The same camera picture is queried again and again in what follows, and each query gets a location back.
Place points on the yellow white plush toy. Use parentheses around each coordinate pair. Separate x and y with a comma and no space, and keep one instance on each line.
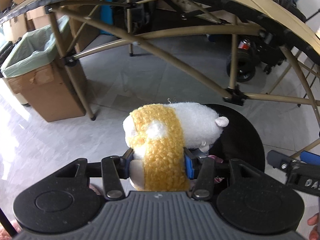
(160,140)

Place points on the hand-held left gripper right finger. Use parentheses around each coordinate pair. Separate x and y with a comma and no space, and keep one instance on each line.
(188,165)

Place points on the black round bin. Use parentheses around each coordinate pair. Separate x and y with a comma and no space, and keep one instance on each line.
(245,140)

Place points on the person's pink fluffy clothing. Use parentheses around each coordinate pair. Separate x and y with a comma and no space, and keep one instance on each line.
(5,233)

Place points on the blue plastic box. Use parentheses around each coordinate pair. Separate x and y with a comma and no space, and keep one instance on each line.
(106,15)

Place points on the person's right hand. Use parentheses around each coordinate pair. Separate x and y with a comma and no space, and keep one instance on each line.
(315,226)

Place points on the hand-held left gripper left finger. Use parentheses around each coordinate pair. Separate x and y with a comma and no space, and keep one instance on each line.
(128,160)

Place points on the black wagon wheel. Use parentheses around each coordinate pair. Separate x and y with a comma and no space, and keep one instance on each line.
(241,67)

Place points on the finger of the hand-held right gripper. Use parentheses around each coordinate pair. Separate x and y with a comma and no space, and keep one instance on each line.
(311,158)
(277,160)

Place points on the cardboard box with green liner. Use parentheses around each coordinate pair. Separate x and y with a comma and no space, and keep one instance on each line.
(50,95)

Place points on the red can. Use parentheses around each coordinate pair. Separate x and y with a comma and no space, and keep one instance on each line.
(244,43)

